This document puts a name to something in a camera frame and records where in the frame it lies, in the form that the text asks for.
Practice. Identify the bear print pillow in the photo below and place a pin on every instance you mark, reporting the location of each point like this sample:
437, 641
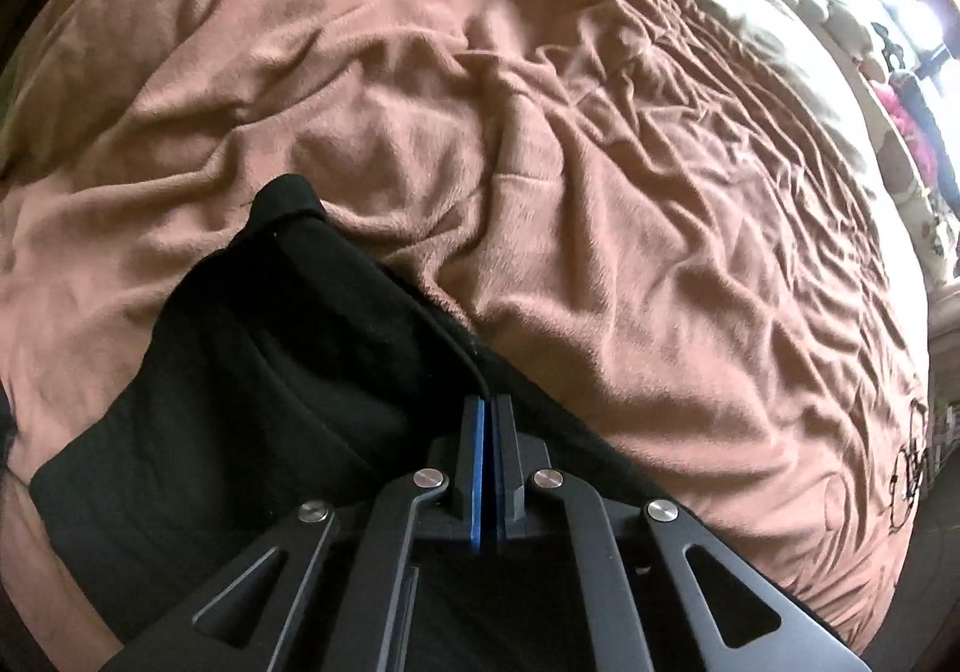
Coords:
911, 192

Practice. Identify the black pants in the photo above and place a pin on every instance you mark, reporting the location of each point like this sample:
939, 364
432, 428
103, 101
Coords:
285, 357

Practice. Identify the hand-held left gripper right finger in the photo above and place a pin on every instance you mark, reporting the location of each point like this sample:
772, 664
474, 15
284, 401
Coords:
498, 469

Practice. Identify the white brown plush toy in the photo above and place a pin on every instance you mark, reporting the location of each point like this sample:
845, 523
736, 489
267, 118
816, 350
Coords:
832, 12

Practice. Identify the brown blanket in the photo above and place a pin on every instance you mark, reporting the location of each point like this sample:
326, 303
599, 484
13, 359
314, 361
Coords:
525, 154

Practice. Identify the pink cloth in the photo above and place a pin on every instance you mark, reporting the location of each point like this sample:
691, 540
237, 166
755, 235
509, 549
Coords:
911, 124

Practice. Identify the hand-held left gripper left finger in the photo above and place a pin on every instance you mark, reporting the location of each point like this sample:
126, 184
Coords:
478, 469

